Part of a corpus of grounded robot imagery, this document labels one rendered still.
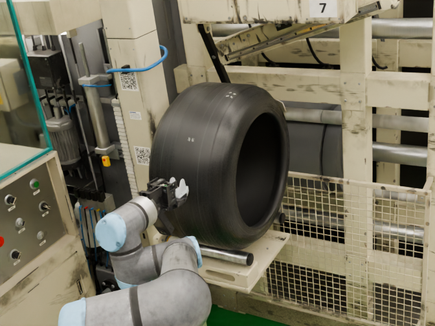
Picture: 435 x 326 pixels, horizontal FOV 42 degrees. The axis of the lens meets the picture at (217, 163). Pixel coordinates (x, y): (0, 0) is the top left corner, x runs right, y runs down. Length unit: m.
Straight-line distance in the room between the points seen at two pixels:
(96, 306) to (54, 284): 1.33
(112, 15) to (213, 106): 0.46
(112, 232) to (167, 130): 0.48
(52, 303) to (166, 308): 1.39
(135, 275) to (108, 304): 0.57
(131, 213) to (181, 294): 0.57
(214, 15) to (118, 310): 1.31
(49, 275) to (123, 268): 0.77
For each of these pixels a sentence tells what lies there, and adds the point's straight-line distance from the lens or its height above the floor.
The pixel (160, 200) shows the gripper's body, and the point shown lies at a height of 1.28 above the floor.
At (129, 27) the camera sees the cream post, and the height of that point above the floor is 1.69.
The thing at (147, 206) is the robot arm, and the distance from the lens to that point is 1.55.
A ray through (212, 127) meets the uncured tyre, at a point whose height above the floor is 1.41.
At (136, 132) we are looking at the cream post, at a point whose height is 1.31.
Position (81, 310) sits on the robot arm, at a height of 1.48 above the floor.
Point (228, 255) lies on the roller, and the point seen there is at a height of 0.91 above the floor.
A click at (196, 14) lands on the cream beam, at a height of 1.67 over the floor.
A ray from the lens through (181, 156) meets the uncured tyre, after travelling 1.77.
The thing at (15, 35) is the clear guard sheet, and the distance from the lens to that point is 2.07.
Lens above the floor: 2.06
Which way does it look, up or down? 26 degrees down
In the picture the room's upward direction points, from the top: 8 degrees counter-clockwise
